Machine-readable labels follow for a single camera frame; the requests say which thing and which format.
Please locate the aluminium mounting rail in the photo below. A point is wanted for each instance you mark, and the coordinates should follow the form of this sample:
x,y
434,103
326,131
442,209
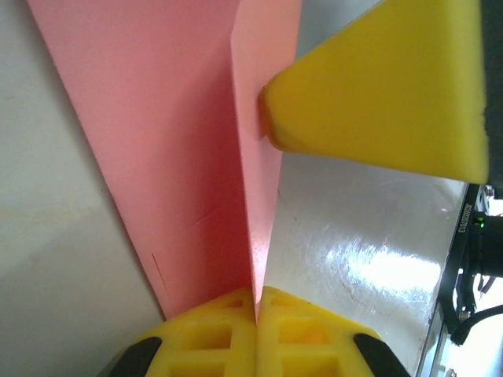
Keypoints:
x,y
452,361

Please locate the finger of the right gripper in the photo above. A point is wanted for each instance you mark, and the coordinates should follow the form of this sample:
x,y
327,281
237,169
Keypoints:
x,y
373,98

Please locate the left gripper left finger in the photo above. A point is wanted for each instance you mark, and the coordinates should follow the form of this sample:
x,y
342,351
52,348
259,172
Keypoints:
x,y
212,337

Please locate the pink square paper sheet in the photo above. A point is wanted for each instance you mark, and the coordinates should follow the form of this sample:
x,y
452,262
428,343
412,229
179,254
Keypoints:
x,y
157,118

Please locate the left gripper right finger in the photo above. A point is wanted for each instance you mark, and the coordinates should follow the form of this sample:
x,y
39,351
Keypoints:
x,y
306,337

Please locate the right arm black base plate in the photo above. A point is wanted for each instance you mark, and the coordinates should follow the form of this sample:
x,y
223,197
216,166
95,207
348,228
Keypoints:
x,y
460,251

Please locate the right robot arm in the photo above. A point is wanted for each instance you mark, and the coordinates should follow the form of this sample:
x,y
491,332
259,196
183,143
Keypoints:
x,y
491,243

